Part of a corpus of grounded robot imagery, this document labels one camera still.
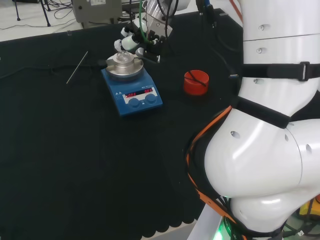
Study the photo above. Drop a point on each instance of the small clear cloth clip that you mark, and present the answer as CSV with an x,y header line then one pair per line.
x,y
69,32

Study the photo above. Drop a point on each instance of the black tripod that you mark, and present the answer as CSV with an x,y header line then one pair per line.
x,y
45,10

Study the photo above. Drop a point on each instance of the grey equipment box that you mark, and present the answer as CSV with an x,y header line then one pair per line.
x,y
97,12

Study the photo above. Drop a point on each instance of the clear glass round-bottom flask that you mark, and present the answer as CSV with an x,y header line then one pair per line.
x,y
122,56

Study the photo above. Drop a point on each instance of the heater with blue base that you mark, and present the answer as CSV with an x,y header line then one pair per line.
x,y
135,100

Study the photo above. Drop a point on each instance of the yellow stop button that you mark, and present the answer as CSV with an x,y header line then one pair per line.
x,y
308,207

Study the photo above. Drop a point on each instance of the thin glass rod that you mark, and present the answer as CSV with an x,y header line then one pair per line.
x,y
77,67

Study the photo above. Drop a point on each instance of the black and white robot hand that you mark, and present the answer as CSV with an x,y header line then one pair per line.
x,y
152,32

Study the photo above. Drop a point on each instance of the black bench cloth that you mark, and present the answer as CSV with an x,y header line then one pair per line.
x,y
75,162

